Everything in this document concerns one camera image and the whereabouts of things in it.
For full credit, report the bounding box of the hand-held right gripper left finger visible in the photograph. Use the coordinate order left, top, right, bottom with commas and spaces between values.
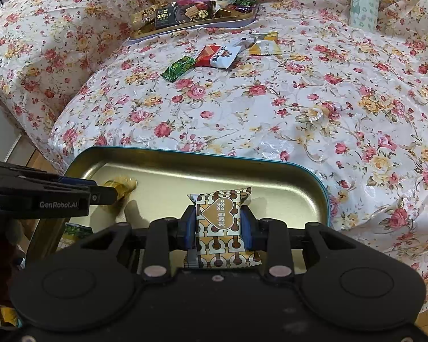
79, 207, 197, 278

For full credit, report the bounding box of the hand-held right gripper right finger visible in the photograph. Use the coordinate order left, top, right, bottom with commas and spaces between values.
240, 205, 354, 279

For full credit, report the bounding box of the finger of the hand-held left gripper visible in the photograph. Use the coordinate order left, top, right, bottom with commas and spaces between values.
57, 184, 118, 206
0, 160, 99, 187

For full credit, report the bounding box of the gold candy packet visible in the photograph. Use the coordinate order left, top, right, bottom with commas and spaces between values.
103, 176, 138, 196

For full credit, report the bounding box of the brown patterned snack packet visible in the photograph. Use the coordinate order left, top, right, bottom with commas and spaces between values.
183, 186, 263, 269

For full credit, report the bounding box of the gold metal tray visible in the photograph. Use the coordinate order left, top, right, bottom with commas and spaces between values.
25, 146, 330, 271

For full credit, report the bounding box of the green packet with yellow label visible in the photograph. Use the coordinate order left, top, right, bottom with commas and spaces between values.
57, 223, 93, 253

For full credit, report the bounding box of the dark green candy packet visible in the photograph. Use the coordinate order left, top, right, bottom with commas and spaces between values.
160, 56, 197, 82

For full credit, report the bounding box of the red white snack packet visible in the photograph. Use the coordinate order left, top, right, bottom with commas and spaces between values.
193, 43, 238, 69

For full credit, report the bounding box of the white lettered snack packet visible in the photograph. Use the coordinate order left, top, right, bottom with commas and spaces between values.
233, 36, 259, 56

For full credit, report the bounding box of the silver yellow snack packet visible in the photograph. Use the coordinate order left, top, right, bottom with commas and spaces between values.
249, 31, 282, 57

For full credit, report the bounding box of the gold tray of snacks far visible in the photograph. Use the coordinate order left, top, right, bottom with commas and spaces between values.
132, 0, 259, 31

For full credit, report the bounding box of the dark biscuit box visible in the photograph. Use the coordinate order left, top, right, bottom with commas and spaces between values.
154, 3, 215, 30

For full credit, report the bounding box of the purple rimmed tin tray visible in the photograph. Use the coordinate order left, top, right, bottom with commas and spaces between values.
126, 0, 261, 41

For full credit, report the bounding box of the pale green cartoon bottle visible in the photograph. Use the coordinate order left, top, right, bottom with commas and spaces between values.
349, 0, 380, 31

